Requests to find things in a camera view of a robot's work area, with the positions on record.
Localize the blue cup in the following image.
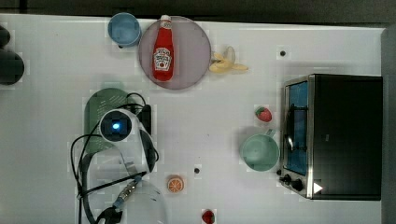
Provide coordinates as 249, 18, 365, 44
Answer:
107, 12, 142, 48

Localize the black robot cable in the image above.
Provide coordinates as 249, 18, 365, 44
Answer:
70, 91, 160, 224

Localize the green mug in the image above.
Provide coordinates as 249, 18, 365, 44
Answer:
239, 129, 280, 172

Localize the black toaster oven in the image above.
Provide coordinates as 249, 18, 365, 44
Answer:
277, 74, 383, 201

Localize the peeled toy banana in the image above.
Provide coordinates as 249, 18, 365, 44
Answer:
209, 46, 248, 74

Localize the grey round plate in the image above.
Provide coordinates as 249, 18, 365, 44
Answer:
138, 16, 211, 90

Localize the red toy strawberry near oven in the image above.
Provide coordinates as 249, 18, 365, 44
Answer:
255, 106, 272, 122

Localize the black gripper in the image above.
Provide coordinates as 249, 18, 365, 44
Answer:
137, 105, 152, 133

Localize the red toy strawberry at edge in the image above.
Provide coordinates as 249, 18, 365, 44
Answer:
202, 209, 216, 224

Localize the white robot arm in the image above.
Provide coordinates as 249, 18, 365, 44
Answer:
78, 104, 168, 224

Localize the red ketchup bottle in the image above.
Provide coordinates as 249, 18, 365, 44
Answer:
152, 15, 175, 81

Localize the toy orange slice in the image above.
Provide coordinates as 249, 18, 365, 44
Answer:
167, 175, 185, 193

